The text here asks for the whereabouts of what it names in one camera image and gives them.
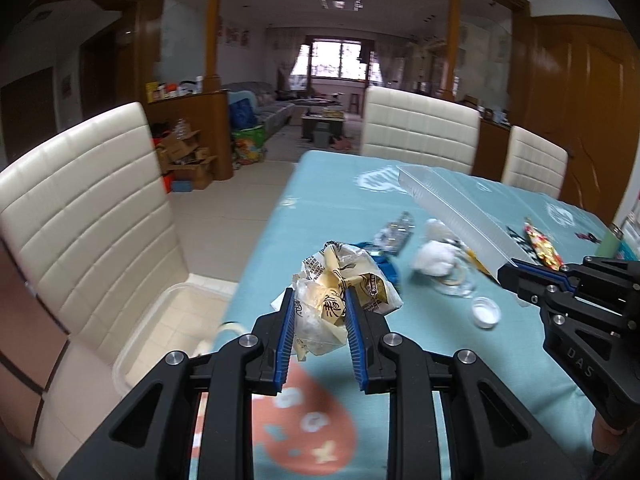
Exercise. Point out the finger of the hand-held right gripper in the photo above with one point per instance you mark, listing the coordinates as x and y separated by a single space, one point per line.
610 267
545 268

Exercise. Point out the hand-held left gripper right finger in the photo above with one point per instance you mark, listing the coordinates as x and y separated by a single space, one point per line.
356 345

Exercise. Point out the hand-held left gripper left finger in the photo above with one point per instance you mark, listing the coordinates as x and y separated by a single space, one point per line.
286 340

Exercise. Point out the orange peel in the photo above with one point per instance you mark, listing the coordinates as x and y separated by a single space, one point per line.
477 261

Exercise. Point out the clear plastic bin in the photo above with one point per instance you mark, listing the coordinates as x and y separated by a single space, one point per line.
150 340

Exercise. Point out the person's right hand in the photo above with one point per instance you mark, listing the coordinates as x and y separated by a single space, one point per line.
607 432

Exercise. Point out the red yellow snack wrapper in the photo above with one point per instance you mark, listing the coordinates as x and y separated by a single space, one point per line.
542 247

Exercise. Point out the pale green bottle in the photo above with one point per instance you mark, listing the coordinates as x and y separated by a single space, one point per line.
611 245

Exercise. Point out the small dark red wrapper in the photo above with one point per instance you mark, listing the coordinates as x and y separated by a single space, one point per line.
586 236

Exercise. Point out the white bottle cap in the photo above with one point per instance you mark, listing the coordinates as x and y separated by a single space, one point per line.
486 312

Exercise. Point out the blue snack wrapper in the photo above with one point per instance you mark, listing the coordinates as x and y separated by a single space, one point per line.
386 267

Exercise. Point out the clear round plastic lid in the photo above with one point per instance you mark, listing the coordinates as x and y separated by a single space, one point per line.
452 287

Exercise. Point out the white quilted chair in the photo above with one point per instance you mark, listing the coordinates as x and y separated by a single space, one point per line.
415 130
75 200
535 160

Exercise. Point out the white crumpled tissue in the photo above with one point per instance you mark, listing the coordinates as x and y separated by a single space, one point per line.
437 230
432 260

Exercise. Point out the silver foil wrapper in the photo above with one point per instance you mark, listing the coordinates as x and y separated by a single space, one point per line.
395 232

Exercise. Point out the wooden sideboard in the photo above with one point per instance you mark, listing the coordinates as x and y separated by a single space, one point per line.
492 150

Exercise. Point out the blue printed tablecloth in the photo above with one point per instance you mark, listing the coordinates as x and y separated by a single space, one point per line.
325 200

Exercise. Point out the wooden door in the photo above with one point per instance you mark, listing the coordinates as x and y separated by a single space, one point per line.
580 120

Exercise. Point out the blue plastic box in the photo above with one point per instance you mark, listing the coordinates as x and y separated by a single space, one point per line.
182 186

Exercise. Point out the colourful green bag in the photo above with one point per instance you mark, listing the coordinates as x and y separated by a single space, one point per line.
247 145

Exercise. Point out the pink slipper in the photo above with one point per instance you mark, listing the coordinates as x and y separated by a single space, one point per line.
342 144

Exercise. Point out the small grey bin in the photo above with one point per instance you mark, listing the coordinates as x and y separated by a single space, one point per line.
321 138

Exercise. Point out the pile of cardboard boxes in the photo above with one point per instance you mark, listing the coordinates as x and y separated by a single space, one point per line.
187 152

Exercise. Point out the wooden partition counter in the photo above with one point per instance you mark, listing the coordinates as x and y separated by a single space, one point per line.
220 130

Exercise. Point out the coffee table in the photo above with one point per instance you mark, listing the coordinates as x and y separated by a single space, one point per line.
322 121

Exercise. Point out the blue patterned cushion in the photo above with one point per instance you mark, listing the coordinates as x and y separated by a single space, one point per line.
243 114

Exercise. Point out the grey sofa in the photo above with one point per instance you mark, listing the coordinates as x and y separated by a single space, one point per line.
272 110

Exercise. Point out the wooden stool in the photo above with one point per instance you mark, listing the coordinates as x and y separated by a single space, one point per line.
355 104

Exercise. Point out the wooden column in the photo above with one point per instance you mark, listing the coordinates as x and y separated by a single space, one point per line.
215 35
455 40

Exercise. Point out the row of bottles and jars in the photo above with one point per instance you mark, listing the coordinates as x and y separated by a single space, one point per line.
172 91

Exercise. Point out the window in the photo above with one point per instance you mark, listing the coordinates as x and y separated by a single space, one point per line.
330 57

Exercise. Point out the ceiling lamp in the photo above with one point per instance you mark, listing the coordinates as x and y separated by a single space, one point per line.
340 0

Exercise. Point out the red wall decoration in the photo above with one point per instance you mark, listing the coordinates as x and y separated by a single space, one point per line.
236 36

